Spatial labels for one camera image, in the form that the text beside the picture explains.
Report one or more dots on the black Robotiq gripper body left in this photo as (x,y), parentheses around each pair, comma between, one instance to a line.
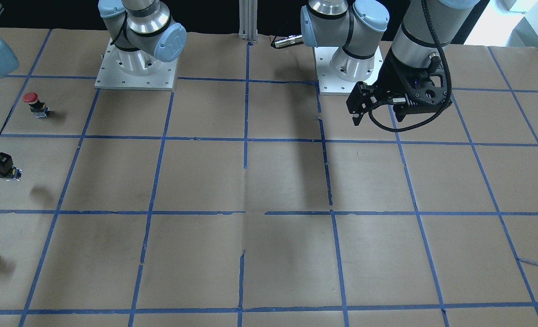
(392,77)

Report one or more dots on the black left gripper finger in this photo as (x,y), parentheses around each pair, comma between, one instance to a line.
(356,118)

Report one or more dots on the yellow push button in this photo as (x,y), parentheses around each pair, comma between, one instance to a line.
(11,173)

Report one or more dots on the red push button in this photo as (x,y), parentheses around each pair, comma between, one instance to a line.
(37,107)

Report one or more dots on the brown paper table cover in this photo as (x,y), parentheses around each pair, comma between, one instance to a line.
(246,198)

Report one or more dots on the aluminium frame post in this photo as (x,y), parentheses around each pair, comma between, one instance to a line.
(248,14)

